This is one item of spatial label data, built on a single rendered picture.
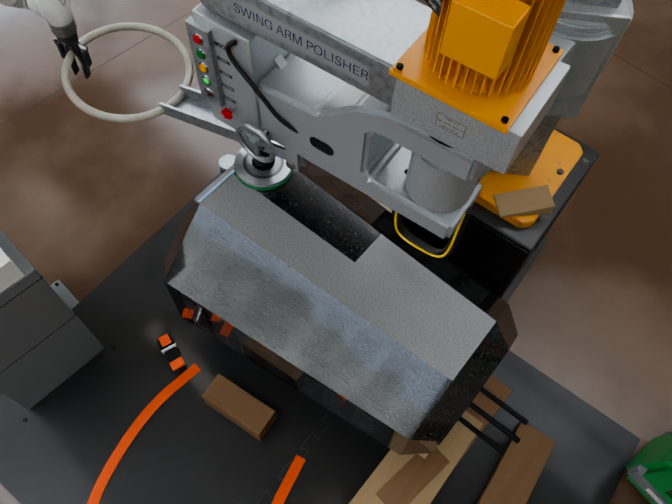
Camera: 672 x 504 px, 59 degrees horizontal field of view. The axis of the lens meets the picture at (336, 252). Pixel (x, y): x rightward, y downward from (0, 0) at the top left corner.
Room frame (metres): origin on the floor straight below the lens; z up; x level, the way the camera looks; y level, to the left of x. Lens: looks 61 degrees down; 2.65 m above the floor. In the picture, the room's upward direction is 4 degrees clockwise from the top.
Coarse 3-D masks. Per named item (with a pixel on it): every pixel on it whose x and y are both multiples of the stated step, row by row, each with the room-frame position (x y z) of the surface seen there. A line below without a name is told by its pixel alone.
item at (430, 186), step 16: (416, 160) 0.97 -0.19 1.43; (416, 176) 0.95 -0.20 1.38; (432, 176) 0.92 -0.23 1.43; (448, 176) 0.91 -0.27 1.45; (416, 192) 0.94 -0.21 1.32; (432, 192) 0.92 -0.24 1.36; (448, 192) 0.91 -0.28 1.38; (464, 192) 0.92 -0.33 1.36; (432, 208) 0.91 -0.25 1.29; (448, 208) 0.91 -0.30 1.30
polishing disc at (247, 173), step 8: (280, 144) 1.43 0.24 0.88; (240, 152) 1.38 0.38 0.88; (240, 160) 1.34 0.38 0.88; (248, 160) 1.35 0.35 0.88; (280, 160) 1.36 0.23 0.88; (240, 168) 1.31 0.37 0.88; (248, 168) 1.31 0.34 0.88; (272, 168) 1.32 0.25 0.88; (280, 168) 1.32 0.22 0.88; (288, 168) 1.32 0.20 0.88; (240, 176) 1.27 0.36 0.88; (248, 176) 1.27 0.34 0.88; (256, 176) 1.28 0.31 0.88; (264, 176) 1.28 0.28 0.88; (272, 176) 1.28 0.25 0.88; (280, 176) 1.28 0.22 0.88; (248, 184) 1.25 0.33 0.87; (256, 184) 1.24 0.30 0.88; (264, 184) 1.24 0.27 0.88; (272, 184) 1.25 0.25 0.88
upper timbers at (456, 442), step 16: (464, 416) 0.64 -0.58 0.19; (464, 432) 0.57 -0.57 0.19; (448, 448) 0.51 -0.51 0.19; (464, 448) 0.51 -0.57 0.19; (384, 464) 0.43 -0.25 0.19; (400, 464) 0.43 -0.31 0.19; (448, 464) 0.45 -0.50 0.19; (368, 480) 0.36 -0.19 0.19; (384, 480) 0.37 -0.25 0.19; (432, 480) 0.38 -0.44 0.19; (368, 496) 0.31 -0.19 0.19; (416, 496) 0.32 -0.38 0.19; (432, 496) 0.32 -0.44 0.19
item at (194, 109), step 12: (180, 84) 1.62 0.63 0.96; (192, 96) 1.58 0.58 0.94; (168, 108) 1.49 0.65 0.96; (180, 108) 1.53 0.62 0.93; (192, 108) 1.52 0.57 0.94; (204, 108) 1.51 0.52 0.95; (192, 120) 1.43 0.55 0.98; (204, 120) 1.40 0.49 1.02; (216, 120) 1.44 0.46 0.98; (216, 132) 1.37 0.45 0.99; (228, 132) 1.34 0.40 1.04; (276, 144) 1.24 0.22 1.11; (300, 156) 1.18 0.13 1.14
